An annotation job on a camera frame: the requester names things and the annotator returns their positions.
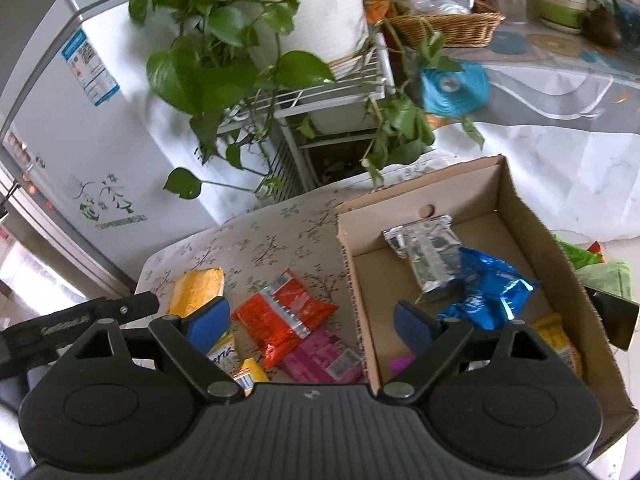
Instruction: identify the white chest freezer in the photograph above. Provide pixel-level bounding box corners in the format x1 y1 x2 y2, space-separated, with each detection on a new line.
1 0 288 295

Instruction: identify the cardboard milk box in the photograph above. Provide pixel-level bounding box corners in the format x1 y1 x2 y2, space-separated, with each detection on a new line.
336 156 639 455

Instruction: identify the green white plant pot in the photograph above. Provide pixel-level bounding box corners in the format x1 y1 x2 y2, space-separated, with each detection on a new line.
535 0 589 35

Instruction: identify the grey patterned table cover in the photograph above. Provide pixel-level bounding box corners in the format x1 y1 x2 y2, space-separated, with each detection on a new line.
435 25 639 240

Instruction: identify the red orange snack packet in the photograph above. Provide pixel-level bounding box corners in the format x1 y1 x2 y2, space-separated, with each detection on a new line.
231 270 337 370

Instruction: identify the black box on floor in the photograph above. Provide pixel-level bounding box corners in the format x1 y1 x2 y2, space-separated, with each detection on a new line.
585 286 639 351

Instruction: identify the blue foil snack bag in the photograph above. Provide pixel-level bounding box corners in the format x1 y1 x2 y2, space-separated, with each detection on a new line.
436 247 539 330

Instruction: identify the silver refrigerator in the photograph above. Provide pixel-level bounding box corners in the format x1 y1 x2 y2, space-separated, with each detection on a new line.
0 159 137 331

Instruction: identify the bag of green items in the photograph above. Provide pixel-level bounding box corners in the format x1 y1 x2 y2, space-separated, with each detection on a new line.
554 235 634 300

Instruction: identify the silver foil snack bag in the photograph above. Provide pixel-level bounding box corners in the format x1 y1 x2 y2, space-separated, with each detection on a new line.
382 214 462 302

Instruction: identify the green pothos plant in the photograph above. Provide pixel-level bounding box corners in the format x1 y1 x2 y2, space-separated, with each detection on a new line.
127 0 486 201

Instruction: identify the blue ribbon roll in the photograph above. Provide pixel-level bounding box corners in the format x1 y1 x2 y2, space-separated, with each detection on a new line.
418 61 489 117

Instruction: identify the floral tablecloth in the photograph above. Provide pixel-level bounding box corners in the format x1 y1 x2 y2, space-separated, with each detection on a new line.
133 148 461 386

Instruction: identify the white metal plant rack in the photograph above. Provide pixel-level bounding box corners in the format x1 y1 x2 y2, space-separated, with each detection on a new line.
207 34 393 200

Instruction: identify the large orange snack bag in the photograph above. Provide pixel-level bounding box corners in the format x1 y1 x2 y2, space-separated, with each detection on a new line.
167 268 224 318

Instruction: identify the brown teapot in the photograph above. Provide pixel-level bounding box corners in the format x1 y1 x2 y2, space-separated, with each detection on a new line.
580 6 622 49

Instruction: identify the wicker basket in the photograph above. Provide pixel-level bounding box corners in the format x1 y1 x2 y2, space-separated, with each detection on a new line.
390 0 506 49

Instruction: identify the small yellow snack packet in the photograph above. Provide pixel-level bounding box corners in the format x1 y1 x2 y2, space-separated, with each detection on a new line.
533 312 584 377

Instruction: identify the pink snack packet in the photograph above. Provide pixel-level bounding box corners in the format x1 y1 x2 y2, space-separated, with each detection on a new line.
278 327 363 385

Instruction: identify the white blue America snack packet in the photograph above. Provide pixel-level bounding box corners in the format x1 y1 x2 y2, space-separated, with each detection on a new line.
207 332 242 376

